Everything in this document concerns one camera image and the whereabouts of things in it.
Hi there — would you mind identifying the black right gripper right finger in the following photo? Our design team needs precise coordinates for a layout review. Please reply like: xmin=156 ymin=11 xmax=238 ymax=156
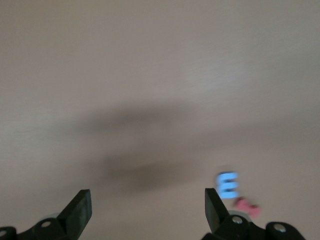
xmin=201 ymin=187 xmax=308 ymax=240

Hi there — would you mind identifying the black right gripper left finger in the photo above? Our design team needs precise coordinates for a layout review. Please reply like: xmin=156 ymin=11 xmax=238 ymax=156
xmin=0 ymin=189 xmax=93 ymax=240

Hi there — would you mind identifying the blue foam letter E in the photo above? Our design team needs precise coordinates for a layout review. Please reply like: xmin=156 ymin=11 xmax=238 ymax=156
xmin=215 ymin=171 xmax=241 ymax=200

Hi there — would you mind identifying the red foam letter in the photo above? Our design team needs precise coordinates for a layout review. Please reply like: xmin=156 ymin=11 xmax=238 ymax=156
xmin=233 ymin=196 xmax=262 ymax=219

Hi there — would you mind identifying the brown table cover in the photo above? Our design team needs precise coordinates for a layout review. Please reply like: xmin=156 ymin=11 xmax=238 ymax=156
xmin=0 ymin=0 xmax=320 ymax=240

